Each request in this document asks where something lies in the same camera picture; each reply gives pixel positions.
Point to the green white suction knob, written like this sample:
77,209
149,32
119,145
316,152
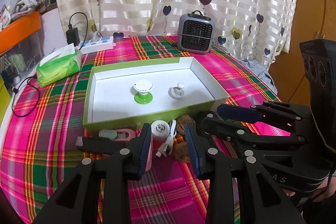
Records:
143,94

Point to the walnut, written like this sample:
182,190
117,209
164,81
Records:
182,121
181,152

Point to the plaid tablecloth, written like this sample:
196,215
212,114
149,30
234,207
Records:
39,149

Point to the black rectangular box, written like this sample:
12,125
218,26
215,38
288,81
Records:
99,145

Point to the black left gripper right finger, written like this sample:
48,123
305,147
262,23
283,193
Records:
261,200

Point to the white power strip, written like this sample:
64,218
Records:
103,44

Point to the yellow box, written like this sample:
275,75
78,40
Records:
5,98

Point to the pink flat clip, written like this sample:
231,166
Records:
149,157

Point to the pink tape dispenser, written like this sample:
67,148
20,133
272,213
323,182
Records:
123,134

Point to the wooden cabinet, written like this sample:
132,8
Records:
312,19

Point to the small white knob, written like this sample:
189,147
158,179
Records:
177,92

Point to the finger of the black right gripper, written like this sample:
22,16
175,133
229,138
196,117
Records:
285,116
269,141

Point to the grey mini heater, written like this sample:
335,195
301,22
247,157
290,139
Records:
195,33

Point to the orange lid storage bin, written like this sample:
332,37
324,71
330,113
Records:
21,48

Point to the green tissue pack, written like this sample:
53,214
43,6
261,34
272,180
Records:
60,64

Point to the black charger adapter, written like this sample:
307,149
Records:
72,36

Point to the green white cardboard tray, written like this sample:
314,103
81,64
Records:
127,95

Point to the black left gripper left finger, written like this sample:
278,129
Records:
76,198

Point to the white round jar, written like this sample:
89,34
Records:
160,130

